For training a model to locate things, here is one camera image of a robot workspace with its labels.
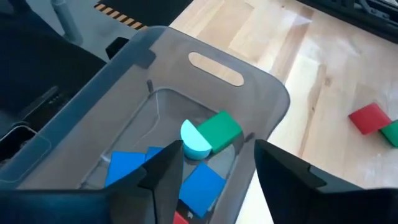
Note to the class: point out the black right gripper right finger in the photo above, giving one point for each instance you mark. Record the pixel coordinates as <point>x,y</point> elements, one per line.
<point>326,205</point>

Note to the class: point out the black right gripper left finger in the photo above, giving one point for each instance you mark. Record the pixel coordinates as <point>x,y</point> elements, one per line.
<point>77,207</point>

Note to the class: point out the blue bowl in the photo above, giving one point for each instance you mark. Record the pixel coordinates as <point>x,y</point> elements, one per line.
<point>124,168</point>

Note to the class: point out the blue wooden block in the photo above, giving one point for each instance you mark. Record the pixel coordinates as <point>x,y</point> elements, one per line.
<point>154,153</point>
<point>202,186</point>

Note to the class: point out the red wooden block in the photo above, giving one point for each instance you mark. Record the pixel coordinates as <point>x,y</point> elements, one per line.
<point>368,119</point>
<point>179,219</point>

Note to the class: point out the translucent grey plastic bin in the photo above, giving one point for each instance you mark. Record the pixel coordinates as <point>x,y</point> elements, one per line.
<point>124,93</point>

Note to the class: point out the green wooden block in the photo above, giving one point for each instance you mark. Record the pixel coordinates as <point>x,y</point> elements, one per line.
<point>391,133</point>
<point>222,130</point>

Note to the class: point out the light blue half-round block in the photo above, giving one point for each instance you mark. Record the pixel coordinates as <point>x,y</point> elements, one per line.
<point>196,143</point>

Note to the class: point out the dark bulky object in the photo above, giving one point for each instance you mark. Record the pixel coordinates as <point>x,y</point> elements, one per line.
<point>37,62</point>

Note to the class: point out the black mat yellow striped edge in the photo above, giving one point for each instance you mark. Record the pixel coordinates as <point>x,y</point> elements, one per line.
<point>149,9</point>

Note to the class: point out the grey metal post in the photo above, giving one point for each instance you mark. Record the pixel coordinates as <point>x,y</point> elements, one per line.
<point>66,21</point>

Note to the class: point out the black aluminium table frame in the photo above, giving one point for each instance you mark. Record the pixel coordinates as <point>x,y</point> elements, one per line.
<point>357,15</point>

